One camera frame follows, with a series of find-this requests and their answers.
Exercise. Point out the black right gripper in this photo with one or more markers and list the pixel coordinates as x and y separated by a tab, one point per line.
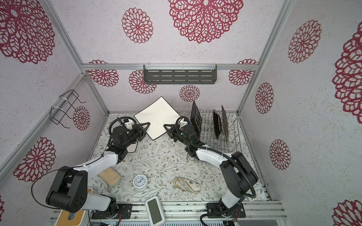
173	132

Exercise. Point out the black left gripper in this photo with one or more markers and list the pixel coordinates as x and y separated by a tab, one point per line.
140	130

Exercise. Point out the white square plate black rim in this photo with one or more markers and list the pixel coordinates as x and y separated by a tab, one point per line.
131	146

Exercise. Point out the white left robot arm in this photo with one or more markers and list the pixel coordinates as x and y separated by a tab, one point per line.
69	188

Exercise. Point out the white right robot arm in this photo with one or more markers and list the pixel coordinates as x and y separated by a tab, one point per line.
238	174

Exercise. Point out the black round plate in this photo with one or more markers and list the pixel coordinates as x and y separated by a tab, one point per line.
217	123

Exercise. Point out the small white alarm clock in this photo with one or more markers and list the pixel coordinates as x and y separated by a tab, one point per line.
140	182

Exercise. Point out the black plate yellow rim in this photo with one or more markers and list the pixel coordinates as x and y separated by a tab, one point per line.
225	128

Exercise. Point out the yellow sponge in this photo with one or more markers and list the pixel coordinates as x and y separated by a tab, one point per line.
110	176

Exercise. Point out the clear plastic bag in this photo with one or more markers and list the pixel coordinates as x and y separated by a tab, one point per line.
187	185

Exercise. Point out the white digital scale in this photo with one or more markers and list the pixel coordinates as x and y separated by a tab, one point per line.
155	211

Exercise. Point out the chrome wire dish rack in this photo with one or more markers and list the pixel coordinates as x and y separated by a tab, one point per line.
229	140

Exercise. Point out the grey wall shelf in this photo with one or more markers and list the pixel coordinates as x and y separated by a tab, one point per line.
156	75

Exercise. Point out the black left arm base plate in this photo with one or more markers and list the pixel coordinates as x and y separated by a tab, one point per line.
117	211

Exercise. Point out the black wire wall basket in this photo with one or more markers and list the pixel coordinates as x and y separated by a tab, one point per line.
67	102

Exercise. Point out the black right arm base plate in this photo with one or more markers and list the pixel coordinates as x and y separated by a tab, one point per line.
218	210

